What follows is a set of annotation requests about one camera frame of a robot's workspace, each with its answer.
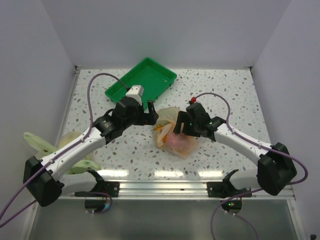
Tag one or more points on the green translucent plastic bag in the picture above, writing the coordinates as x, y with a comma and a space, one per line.
44, 148

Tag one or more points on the aluminium side rail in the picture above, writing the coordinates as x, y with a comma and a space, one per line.
77, 70

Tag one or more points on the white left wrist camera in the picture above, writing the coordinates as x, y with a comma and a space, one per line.
136, 92

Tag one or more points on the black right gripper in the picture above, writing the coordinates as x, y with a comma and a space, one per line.
183, 117

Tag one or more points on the aluminium front rail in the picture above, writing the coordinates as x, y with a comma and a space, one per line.
162, 188

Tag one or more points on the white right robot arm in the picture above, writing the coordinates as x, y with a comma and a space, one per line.
275, 169

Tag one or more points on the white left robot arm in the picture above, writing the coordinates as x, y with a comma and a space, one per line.
45, 178

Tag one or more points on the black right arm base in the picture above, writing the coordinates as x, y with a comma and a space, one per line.
224, 189

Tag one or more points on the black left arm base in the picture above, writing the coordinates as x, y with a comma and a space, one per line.
101, 186

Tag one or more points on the green plastic tray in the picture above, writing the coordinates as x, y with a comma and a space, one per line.
151, 75

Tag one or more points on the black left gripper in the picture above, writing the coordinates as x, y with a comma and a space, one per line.
147, 118

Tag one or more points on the orange translucent plastic bag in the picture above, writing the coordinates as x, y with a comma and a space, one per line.
165, 138

